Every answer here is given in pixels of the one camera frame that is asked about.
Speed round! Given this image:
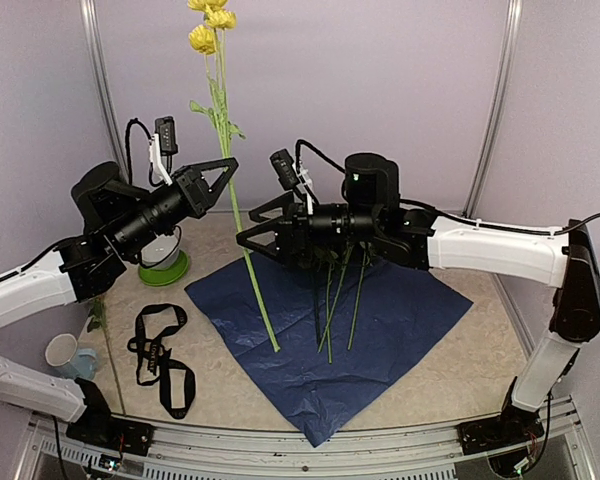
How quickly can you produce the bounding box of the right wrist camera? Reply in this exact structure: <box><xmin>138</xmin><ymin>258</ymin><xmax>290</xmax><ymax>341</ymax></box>
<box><xmin>270</xmin><ymin>149</ymin><xmax>314</xmax><ymax>215</ymax></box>

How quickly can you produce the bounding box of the aluminium corner post left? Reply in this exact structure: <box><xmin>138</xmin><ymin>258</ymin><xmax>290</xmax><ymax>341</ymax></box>
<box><xmin>79</xmin><ymin>0</ymin><xmax>127</xmax><ymax>173</ymax></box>

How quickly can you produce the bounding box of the aluminium front frame rail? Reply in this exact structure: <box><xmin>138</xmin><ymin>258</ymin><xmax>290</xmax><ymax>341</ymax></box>
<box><xmin>14</xmin><ymin>394</ymin><xmax>596</xmax><ymax>480</ymax></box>

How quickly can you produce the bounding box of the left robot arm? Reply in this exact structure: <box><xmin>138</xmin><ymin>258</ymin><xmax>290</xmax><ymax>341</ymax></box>
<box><xmin>0</xmin><ymin>157</ymin><xmax>238</xmax><ymax>445</ymax></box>

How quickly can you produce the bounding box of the pale pink fake flower stem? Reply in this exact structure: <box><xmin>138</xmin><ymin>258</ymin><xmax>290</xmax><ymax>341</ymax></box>
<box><xmin>347</xmin><ymin>242</ymin><xmax>371</xmax><ymax>351</ymax></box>

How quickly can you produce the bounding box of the aluminium corner post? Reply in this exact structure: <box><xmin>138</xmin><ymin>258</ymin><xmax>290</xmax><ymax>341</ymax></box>
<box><xmin>463</xmin><ymin>0</ymin><xmax>524</xmax><ymax>218</ymax></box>
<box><xmin>79</xmin><ymin>0</ymin><xmax>127</xmax><ymax>173</ymax></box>

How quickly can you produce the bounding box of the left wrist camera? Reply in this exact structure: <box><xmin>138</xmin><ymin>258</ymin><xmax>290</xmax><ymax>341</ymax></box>
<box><xmin>149</xmin><ymin>116</ymin><xmax>178</xmax><ymax>186</ymax></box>

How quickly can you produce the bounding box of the white ceramic bowl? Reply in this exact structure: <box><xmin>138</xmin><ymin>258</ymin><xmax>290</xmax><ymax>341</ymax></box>
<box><xmin>140</xmin><ymin>235</ymin><xmax>180</xmax><ymax>270</ymax></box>

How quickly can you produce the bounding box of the green plastic plate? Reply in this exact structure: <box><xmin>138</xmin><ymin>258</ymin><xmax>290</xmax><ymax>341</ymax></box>
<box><xmin>138</xmin><ymin>251</ymin><xmax>190</xmax><ymax>287</ymax></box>

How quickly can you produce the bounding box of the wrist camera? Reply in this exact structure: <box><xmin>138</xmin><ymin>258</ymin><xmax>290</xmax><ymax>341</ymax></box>
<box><xmin>149</xmin><ymin>116</ymin><xmax>178</xmax><ymax>186</ymax></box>
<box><xmin>270</xmin><ymin>149</ymin><xmax>314</xmax><ymax>215</ymax></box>

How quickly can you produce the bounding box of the black printed ribbon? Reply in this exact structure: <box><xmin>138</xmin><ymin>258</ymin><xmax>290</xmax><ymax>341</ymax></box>
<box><xmin>127</xmin><ymin>303</ymin><xmax>196</xmax><ymax>420</ymax></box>

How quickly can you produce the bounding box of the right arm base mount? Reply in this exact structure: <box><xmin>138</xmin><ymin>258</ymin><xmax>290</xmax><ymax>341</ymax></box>
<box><xmin>457</xmin><ymin>414</ymin><xmax>545</xmax><ymax>455</ymax></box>

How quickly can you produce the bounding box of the blue fake flower bunch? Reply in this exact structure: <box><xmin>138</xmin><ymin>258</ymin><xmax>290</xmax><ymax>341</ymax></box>
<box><xmin>306</xmin><ymin>246</ymin><xmax>344</xmax><ymax>364</ymax></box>

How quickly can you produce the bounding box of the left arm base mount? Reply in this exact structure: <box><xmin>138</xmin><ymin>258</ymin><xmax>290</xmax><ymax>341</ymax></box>
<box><xmin>66</xmin><ymin>414</ymin><xmax>154</xmax><ymax>457</ymax></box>

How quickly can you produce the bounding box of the yellow fake flower stem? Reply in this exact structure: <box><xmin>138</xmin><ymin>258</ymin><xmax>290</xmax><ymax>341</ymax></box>
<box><xmin>187</xmin><ymin>0</ymin><xmax>281</xmax><ymax>353</ymax></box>

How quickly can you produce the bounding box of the aluminium corner post right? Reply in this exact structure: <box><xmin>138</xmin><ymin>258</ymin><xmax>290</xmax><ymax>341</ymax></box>
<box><xmin>463</xmin><ymin>0</ymin><xmax>524</xmax><ymax>218</ymax></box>

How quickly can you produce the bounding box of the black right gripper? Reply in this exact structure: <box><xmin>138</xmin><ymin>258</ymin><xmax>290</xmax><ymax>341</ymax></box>
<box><xmin>235</xmin><ymin>191</ymin><xmax>380</xmax><ymax>266</ymax></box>

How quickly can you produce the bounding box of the blue wrapping paper sheet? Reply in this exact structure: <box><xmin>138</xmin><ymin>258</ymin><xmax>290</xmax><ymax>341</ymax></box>
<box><xmin>186</xmin><ymin>254</ymin><xmax>473</xmax><ymax>447</ymax></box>

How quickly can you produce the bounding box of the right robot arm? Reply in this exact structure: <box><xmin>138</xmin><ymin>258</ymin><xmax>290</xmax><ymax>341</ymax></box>
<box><xmin>236</xmin><ymin>150</ymin><xmax>600</xmax><ymax>444</ymax></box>

